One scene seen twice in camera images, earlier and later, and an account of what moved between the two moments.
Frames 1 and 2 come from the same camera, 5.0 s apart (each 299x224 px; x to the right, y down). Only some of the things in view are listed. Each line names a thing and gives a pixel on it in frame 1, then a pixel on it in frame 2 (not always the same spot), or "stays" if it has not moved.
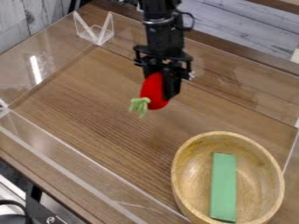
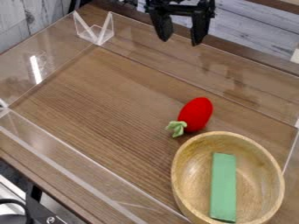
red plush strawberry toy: (152, 98) to (194, 115)
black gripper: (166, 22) to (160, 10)
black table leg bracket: (38, 213) stays
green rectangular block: (223, 186) stays
